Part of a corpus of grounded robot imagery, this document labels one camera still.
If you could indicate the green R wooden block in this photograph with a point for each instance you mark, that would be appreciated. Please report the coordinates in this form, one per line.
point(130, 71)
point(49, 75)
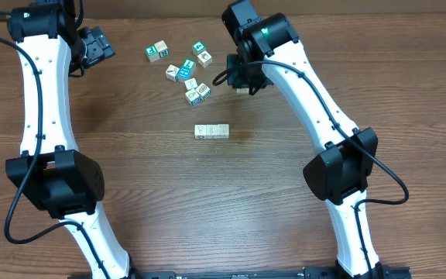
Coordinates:
point(162, 48)

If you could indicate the green L wooden block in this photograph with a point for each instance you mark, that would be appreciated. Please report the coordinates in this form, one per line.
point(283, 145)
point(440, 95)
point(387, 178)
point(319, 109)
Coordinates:
point(190, 65)

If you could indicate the white question mark block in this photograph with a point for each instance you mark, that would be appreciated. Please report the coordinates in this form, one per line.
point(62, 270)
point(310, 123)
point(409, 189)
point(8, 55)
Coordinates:
point(190, 84)

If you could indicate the green picture wooden block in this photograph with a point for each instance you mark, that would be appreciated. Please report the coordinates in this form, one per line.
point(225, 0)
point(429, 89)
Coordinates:
point(152, 53)

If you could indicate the red-edged wooden letter block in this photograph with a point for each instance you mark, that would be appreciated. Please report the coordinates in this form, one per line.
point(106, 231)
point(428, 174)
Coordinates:
point(212, 131)

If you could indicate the blue D wooden block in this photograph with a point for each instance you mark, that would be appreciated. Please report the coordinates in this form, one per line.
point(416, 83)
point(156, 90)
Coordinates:
point(192, 97)

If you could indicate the yellow-edged wooden block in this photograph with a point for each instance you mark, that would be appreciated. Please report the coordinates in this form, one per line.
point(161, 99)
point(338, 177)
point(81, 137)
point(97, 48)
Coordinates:
point(223, 131)

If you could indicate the green B wooden block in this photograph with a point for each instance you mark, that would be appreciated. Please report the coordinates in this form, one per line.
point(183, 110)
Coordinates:
point(242, 90)

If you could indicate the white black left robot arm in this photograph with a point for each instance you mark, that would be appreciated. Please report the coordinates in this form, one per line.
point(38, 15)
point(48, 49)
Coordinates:
point(50, 170)

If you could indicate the brown picture wooden block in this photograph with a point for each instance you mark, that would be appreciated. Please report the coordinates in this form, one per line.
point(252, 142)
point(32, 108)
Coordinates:
point(203, 90)

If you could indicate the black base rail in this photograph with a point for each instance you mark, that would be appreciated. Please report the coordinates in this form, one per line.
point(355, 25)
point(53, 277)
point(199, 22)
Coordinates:
point(381, 272)

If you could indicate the blue H wooden block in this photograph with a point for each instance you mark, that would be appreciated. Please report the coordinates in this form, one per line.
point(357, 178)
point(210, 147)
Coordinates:
point(183, 74)

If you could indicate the hammer picture wooden block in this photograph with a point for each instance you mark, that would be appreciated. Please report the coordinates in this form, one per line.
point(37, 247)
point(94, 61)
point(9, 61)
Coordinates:
point(171, 72)

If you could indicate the green 4 wooden block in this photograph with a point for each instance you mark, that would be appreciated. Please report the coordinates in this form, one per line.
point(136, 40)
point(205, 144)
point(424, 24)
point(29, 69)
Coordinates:
point(198, 48)

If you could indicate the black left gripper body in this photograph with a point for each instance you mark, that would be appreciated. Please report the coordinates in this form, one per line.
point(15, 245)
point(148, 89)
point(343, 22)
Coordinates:
point(91, 49)

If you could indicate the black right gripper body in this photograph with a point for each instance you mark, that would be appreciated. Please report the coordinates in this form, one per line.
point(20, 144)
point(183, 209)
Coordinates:
point(249, 77)

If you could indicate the wooden A airplane block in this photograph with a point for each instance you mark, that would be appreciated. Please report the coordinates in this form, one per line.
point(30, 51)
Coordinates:
point(200, 131)

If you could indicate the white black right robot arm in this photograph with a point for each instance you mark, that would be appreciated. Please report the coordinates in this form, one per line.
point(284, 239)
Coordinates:
point(338, 173)

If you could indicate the red picture wooden block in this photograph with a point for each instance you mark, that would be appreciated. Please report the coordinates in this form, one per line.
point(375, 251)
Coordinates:
point(204, 58)

